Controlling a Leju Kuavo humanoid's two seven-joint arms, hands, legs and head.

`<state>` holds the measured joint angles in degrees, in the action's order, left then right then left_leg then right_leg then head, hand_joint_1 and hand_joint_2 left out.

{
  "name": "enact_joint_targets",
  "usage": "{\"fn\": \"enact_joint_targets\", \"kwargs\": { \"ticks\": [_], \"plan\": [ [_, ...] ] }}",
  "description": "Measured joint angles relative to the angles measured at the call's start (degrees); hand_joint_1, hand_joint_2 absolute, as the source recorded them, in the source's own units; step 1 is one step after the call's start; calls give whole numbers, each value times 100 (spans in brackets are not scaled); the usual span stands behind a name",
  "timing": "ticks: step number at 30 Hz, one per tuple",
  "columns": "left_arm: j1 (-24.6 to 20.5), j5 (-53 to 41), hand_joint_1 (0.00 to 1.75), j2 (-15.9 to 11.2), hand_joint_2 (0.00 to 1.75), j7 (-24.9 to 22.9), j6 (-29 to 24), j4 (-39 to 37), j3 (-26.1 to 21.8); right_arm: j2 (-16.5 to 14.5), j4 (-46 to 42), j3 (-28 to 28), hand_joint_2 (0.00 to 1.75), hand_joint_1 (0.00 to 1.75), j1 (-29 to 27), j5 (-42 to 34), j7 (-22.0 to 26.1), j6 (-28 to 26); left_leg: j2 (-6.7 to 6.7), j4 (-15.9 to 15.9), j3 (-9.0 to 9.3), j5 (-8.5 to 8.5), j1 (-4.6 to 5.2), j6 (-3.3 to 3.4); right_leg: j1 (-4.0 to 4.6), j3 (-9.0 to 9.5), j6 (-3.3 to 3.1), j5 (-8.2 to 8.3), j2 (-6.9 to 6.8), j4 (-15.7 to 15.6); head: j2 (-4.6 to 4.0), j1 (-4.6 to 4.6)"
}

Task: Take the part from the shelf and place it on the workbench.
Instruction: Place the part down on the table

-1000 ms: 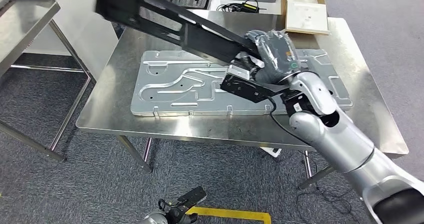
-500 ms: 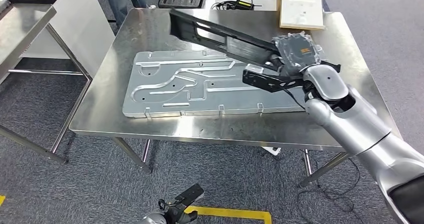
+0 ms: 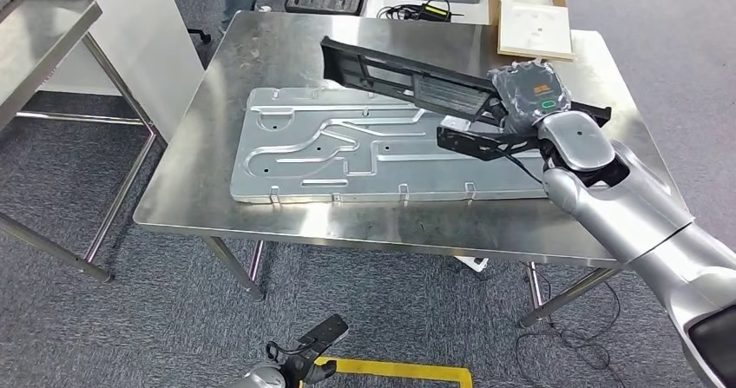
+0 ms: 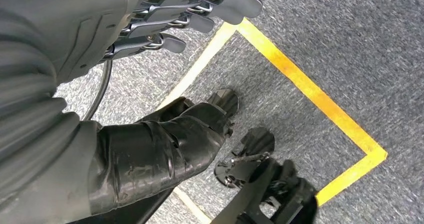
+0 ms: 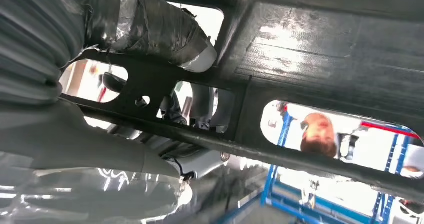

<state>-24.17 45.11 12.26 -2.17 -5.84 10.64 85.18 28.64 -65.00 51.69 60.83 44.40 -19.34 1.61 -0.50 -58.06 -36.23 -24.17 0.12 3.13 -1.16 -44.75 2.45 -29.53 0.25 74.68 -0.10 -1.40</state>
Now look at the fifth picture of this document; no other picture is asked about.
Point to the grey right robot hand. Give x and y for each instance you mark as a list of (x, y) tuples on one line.
[(66, 139)]

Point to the blue metal shelf rack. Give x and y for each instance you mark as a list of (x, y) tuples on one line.
[(270, 189)]

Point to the red barrier belt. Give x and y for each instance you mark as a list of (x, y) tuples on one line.
[(387, 128)]

